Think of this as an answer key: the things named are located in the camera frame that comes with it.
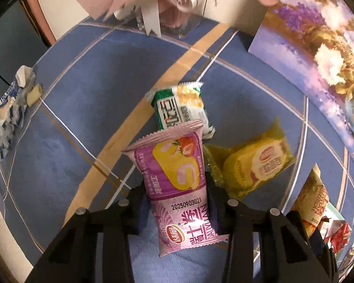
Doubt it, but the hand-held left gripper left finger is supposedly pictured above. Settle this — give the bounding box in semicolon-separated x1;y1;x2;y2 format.
25;185;150;283

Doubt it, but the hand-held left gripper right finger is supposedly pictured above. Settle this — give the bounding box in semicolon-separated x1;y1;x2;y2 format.
207;180;340;283

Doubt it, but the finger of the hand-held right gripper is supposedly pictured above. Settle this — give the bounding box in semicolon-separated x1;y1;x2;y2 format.
308;227;336;260

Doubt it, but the orange swiss roll packet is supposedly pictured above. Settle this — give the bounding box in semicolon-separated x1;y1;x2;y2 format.
291;165;330;236

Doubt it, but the purple swiss roll packet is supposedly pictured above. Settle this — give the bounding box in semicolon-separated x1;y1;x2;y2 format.
122;119;229;257

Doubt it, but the long red patterned packet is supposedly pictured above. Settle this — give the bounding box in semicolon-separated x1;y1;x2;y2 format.
324;221;351;254

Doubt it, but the yellow cake packet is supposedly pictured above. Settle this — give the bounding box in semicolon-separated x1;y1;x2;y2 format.
203;118;294;200

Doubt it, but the green and white snack packet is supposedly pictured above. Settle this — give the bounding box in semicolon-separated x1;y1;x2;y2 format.
146;82;216;138

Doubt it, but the blue checked tablecloth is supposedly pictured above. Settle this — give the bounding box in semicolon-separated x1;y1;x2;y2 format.
0;15;354;283

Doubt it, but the crumpled blue and white wrapper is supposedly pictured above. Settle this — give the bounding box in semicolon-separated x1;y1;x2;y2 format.
0;65;37;161

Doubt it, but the floral painting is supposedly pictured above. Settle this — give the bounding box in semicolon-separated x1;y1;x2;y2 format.
248;0;354;180

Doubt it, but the clear acrylic box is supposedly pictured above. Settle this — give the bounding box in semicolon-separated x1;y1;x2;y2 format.
114;0;222;37

